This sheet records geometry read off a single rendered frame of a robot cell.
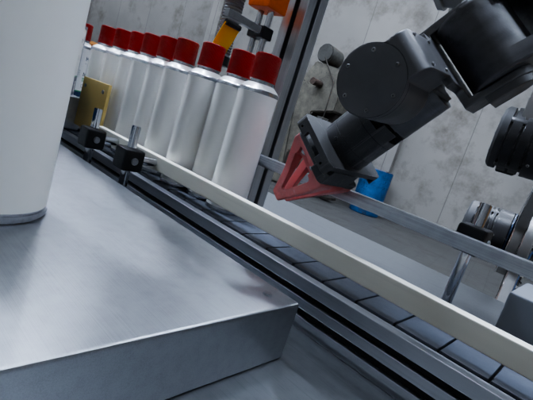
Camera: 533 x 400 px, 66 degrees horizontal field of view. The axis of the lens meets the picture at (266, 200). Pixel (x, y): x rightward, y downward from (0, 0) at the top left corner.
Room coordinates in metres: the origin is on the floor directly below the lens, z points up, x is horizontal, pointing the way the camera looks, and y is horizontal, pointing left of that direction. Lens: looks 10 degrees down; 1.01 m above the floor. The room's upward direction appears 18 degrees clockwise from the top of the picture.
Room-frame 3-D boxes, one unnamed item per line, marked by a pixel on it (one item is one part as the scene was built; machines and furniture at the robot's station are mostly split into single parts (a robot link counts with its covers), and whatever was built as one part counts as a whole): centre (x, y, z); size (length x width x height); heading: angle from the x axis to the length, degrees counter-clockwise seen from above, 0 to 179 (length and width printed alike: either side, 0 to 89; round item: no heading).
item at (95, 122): (0.63, 0.27, 0.89); 0.06 x 0.03 x 0.12; 140
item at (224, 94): (0.57, 0.09, 0.98); 0.05 x 0.05 x 0.20
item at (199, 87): (0.59, 0.13, 0.98); 0.05 x 0.05 x 0.20
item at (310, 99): (7.52, -0.57, 1.29); 1.34 x 1.20 x 2.57; 61
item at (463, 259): (0.42, -0.21, 0.91); 0.07 x 0.03 x 0.17; 140
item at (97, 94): (0.73, 0.35, 0.94); 0.10 x 0.01 x 0.09; 50
